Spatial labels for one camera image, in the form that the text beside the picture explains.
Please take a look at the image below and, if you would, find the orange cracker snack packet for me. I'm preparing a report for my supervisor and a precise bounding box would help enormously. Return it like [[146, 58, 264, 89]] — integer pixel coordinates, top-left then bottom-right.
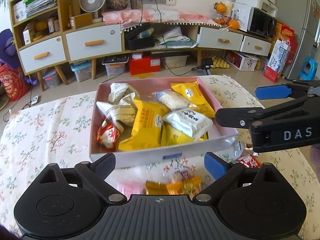
[[145, 170, 203, 198]]

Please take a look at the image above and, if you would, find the red printed bag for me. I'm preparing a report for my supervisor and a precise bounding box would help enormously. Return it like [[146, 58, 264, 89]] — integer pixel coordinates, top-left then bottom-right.
[[0, 64, 30, 102]]

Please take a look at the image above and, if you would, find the white black-lettered snack packet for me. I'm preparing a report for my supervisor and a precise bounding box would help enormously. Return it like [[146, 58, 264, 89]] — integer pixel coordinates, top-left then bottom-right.
[[163, 108, 213, 141]]

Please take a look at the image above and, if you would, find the pink cardboard tray box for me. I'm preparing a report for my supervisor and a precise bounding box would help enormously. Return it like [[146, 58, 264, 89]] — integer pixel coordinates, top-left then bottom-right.
[[88, 76, 239, 169]]

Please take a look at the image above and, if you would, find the purple plush toy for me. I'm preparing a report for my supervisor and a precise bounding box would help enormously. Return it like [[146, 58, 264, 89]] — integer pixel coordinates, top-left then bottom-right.
[[0, 29, 21, 69]]

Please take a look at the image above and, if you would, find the gold yellow chip bag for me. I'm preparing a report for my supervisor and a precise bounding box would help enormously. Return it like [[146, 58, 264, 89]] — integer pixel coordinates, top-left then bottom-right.
[[161, 123, 195, 147]]

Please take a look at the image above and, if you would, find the wooden cabinet with white drawers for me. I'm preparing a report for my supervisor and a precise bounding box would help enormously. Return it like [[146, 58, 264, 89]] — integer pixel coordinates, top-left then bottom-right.
[[9, 0, 271, 89]]

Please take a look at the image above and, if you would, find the beige printed snack packet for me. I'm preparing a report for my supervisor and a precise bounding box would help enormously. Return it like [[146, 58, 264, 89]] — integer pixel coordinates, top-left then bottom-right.
[[108, 83, 138, 104]]

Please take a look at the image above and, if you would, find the large yellow snack packet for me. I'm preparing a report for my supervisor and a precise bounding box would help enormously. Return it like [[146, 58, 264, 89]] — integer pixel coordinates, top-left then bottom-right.
[[118, 98, 169, 151]]

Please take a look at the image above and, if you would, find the small white desk fan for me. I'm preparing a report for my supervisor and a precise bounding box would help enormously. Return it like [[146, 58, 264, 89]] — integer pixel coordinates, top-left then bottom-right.
[[79, 0, 105, 23]]

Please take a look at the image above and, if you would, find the red cardboard box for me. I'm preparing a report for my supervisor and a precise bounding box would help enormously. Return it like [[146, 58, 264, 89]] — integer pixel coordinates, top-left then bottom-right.
[[129, 56, 161, 75]]

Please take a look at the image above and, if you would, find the floral tablecloth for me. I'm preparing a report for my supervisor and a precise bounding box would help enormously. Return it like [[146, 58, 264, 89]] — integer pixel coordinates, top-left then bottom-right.
[[1, 75, 319, 239]]

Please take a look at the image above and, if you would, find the red white snack packet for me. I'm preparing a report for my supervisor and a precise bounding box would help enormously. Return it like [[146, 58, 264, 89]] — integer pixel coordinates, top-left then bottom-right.
[[96, 119, 120, 151]]

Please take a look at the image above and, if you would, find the orange fruit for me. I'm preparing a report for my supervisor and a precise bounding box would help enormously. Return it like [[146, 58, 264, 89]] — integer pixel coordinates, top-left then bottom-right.
[[214, 2, 227, 14], [227, 20, 240, 30]]

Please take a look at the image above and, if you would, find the red strawberry snack packet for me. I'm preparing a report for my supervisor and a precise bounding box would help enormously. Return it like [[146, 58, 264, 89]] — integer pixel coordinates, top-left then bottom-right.
[[236, 154, 261, 168]]

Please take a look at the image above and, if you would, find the clear rice cracker packet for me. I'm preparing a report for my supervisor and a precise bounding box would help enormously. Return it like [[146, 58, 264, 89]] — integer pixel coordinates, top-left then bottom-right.
[[153, 90, 199, 111]]

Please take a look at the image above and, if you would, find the orange fruit upper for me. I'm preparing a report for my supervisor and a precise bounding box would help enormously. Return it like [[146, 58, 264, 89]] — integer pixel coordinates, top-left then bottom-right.
[[214, 2, 227, 14]]

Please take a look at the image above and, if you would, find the orange fruit lower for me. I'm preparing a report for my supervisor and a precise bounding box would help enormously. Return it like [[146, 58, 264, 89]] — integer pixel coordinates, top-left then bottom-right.
[[227, 20, 240, 30]]

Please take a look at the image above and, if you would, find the pink cloth on cabinet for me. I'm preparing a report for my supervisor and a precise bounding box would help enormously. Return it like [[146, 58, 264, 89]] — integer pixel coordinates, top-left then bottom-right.
[[102, 9, 219, 29]]

